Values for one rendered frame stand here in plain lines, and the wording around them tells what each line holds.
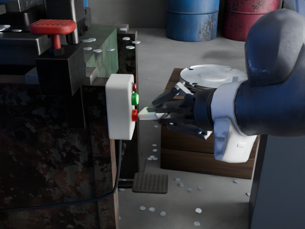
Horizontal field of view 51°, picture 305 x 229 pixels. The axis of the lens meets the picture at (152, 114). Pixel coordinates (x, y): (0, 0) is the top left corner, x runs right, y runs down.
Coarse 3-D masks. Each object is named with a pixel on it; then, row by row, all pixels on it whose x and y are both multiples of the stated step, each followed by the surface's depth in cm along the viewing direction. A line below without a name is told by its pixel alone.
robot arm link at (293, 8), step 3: (285, 0) 87; (288, 0) 85; (291, 0) 84; (294, 0) 83; (285, 3) 88; (288, 3) 86; (291, 3) 84; (294, 3) 83; (288, 6) 87; (291, 6) 84; (294, 6) 83; (291, 9) 85; (294, 9) 83
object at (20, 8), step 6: (0, 0) 79; (6, 0) 79; (12, 0) 79; (18, 0) 79; (24, 0) 82; (30, 0) 86; (36, 0) 89; (42, 0) 93; (6, 6) 80; (12, 6) 80; (18, 6) 80; (24, 6) 82; (30, 6) 86
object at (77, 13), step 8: (48, 0) 81; (56, 0) 81; (64, 0) 81; (72, 0) 81; (80, 0) 86; (48, 8) 82; (56, 8) 82; (64, 8) 81; (72, 8) 82; (80, 8) 87; (48, 16) 83; (56, 16) 83; (64, 16) 82; (72, 16) 82; (80, 16) 87; (80, 24) 87; (72, 32) 84; (80, 32) 85; (72, 40) 85; (80, 40) 88
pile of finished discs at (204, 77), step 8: (184, 72) 144; (192, 72) 144; (200, 72) 144; (208, 72) 142; (216, 72) 142; (224, 72) 144; (232, 72) 144; (240, 72) 144; (184, 80) 134; (192, 80) 135; (200, 80) 135; (208, 80) 135; (216, 80) 134; (224, 80) 135; (240, 80) 135; (192, 88) 131; (200, 88) 129; (208, 88) 128
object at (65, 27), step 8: (32, 24) 53; (40, 24) 54; (48, 24) 53; (56, 24) 54; (64, 24) 54; (72, 24) 55; (32, 32) 53; (40, 32) 53; (48, 32) 53; (56, 32) 53; (64, 32) 53; (56, 40) 56; (56, 48) 56
